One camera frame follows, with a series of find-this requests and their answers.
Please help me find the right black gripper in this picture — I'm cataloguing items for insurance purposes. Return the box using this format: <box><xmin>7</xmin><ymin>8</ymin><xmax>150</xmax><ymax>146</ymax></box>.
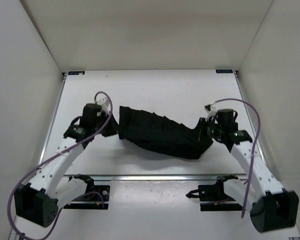
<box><xmin>188</xmin><ymin>118</ymin><xmax>224</xmax><ymax>143</ymax></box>

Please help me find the black pleated skirt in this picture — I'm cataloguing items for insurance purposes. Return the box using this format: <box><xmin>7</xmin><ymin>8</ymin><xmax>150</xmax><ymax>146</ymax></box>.
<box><xmin>118</xmin><ymin>106</ymin><xmax>213</xmax><ymax>160</ymax></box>

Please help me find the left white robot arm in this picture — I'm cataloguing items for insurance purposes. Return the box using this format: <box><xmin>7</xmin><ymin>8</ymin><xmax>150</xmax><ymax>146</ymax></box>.
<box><xmin>13</xmin><ymin>98</ymin><xmax>117</xmax><ymax>228</ymax></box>

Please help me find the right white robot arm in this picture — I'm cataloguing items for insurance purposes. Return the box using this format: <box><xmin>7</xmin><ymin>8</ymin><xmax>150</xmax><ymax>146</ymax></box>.
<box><xmin>200</xmin><ymin>105</ymin><xmax>299</xmax><ymax>233</ymax></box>

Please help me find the right blue corner label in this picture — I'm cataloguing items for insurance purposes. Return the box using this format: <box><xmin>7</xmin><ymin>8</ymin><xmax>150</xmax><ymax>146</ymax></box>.
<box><xmin>215</xmin><ymin>69</ymin><xmax>234</xmax><ymax>74</ymax></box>

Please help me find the blue corner label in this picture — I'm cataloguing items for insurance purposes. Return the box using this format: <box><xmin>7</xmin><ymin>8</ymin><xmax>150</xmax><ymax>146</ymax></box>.
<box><xmin>215</xmin><ymin>69</ymin><xmax>234</xmax><ymax>74</ymax></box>
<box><xmin>67</xmin><ymin>71</ymin><xmax>85</xmax><ymax>76</ymax></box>

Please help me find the left blue corner label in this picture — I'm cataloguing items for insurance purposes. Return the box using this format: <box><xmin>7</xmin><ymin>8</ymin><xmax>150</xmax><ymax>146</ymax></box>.
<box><xmin>67</xmin><ymin>71</ymin><xmax>85</xmax><ymax>76</ymax></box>

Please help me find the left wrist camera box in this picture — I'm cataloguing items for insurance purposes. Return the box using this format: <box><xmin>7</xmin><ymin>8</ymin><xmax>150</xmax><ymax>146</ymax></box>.
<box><xmin>94</xmin><ymin>97</ymin><xmax>110</xmax><ymax>115</ymax></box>

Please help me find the aluminium table front rail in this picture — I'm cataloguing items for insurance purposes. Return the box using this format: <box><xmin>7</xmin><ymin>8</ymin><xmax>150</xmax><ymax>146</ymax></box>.
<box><xmin>89</xmin><ymin>174</ymin><xmax>272</xmax><ymax>182</ymax></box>

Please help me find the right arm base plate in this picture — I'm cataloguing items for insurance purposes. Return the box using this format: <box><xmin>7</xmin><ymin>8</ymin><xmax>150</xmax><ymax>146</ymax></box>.
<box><xmin>185</xmin><ymin>183</ymin><xmax>242</xmax><ymax>212</ymax></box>

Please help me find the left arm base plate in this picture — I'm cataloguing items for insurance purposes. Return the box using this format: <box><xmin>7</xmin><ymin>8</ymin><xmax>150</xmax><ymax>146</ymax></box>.
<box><xmin>64</xmin><ymin>184</ymin><xmax>111</xmax><ymax>210</ymax></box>

